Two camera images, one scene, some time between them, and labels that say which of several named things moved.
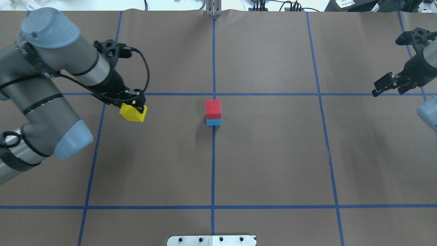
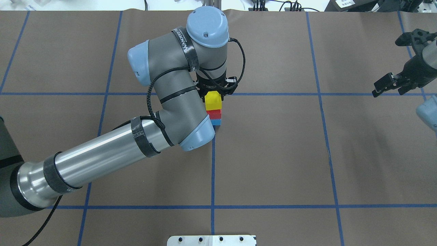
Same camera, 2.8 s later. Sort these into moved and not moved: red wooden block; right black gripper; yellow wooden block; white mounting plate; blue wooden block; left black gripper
Moved: yellow wooden block; left black gripper
Not moved: white mounting plate; red wooden block; blue wooden block; right black gripper
